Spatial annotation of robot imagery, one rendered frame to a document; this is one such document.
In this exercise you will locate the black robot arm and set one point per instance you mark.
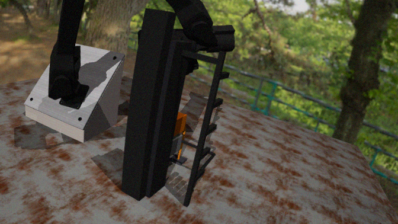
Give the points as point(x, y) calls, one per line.
point(65, 59)

